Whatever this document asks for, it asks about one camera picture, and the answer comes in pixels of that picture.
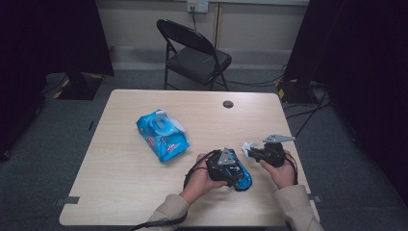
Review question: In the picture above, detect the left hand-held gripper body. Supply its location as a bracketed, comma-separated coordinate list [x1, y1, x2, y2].
[206, 147, 240, 181]

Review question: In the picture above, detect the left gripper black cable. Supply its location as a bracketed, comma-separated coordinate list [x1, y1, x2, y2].
[127, 149, 219, 231]

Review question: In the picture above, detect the white wall socket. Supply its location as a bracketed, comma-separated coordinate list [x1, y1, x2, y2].
[187, 0, 210, 14]

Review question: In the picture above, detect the black stand base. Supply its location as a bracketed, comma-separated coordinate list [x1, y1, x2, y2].
[57, 71, 105, 101]

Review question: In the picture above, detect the white wet wipe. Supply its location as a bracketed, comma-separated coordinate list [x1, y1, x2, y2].
[241, 141, 260, 159]

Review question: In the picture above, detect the blue toy car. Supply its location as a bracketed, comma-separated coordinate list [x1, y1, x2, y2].
[220, 148, 254, 193]

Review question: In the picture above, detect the person's left hand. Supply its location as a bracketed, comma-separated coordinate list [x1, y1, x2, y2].
[179, 153, 227, 205]

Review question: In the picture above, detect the black curtain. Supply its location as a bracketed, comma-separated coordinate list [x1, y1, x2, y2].
[0, 0, 115, 162]
[283, 0, 408, 206]

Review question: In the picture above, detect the black floor cable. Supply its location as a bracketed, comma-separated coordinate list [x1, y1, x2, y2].
[284, 90, 333, 142]
[220, 73, 286, 89]

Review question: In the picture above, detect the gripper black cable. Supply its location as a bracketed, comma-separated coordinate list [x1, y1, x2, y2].
[127, 149, 219, 231]
[283, 152, 299, 186]

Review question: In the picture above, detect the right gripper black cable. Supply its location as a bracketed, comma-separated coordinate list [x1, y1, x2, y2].
[283, 152, 299, 186]

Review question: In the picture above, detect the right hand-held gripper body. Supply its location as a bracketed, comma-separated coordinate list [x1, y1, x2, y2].
[256, 134, 296, 167]

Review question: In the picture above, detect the person's right hand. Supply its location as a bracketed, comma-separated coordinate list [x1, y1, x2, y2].
[259, 150, 297, 191]

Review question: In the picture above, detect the black folding chair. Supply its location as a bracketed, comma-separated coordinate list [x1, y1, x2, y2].
[156, 18, 233, 92]

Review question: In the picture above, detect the black box with yellow tape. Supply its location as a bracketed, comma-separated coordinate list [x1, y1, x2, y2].
[276, 78, 319, 105]

